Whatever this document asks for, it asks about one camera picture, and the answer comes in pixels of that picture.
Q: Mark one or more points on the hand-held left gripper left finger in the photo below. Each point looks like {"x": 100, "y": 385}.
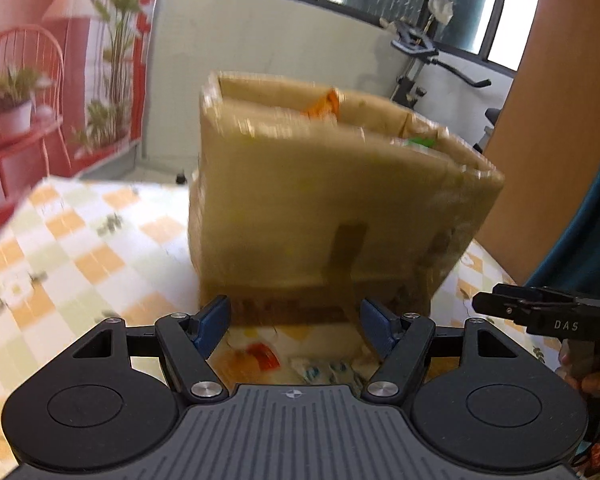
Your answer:
{"x": 214, "y": 324}

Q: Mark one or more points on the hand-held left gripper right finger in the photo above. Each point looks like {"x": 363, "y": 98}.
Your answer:
{"x": 376, "y": 325}

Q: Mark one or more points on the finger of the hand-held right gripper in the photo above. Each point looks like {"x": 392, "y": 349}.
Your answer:
{"x": 535, "y": 294}
{"x": 500, "y": 307}

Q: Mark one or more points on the orange red snack packet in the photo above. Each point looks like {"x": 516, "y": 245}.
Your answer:
{"x": 262, "y": 355}

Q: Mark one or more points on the white blue snack packet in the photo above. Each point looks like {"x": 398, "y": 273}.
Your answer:
{"x": 325, "y": 370}

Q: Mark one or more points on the taped cardboard box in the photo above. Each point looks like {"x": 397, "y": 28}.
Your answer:
{"x": 330, "y": 200}

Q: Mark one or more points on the green snack packet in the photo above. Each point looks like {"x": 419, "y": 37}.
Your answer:
{"x": 422, "y": 142}

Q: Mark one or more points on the person's right hand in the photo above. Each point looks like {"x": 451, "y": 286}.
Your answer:
{"x": 597, "y": 385}

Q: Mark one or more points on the teal curtain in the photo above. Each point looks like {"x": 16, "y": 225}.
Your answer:
{"x": 595, "y": 240}

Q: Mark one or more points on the checkered floral tablecloth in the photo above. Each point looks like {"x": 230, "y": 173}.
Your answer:
{"x": 80, "y": 260}

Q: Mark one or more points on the wooden door panel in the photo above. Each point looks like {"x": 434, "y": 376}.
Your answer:
{"x": 555, "y": 135}

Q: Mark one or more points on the black exercise bike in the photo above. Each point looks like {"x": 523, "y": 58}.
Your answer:
{"x": 410, "y": 45}

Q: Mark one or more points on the white lamp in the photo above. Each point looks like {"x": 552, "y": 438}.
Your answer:
{"x": 440, "y": 7}

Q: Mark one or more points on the wall poster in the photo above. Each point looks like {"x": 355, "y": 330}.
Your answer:
{"x": 55, "y": 60}

